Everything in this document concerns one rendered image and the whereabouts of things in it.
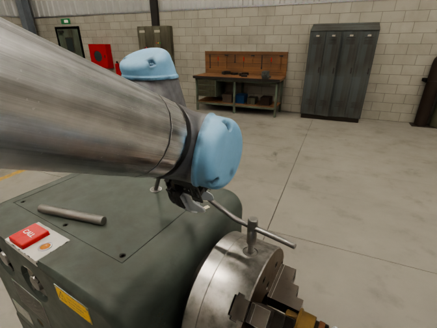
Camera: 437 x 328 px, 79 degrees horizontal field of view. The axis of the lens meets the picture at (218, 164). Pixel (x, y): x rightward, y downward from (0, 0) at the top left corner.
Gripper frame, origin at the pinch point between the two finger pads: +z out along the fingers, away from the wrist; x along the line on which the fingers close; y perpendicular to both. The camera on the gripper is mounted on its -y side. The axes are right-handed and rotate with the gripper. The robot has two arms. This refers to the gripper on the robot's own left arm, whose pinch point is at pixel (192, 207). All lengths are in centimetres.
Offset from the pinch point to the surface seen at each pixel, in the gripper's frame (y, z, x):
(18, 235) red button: -32.6, -3.0, -23.8
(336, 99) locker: -48, 286, 535
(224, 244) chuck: 7.9, 8.3, -1.8
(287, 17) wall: -187, 141, 625
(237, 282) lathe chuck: 14.8, 7.3, -9.0
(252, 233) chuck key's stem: 14.4, 3.5, 0.6
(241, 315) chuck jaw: 17.8, 9.2, -13.7
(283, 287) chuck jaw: 21.3, 22.4, -0.1
